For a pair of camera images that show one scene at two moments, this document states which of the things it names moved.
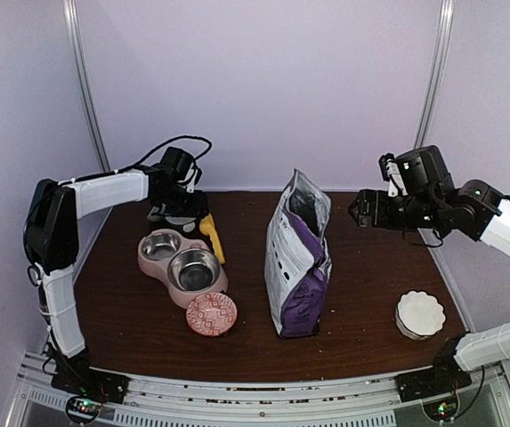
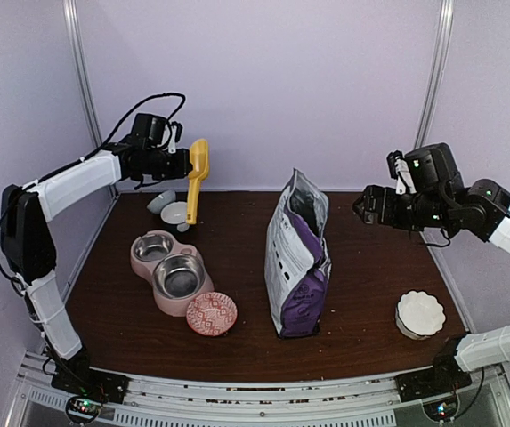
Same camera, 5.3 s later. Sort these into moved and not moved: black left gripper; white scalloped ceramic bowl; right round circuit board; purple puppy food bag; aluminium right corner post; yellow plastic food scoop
Moved: black left gripper; yellow plastic food scoop
Not moved: right round circuit board; purple puppy food bag; white scalloped ceramic bowl; aluminium right corner post
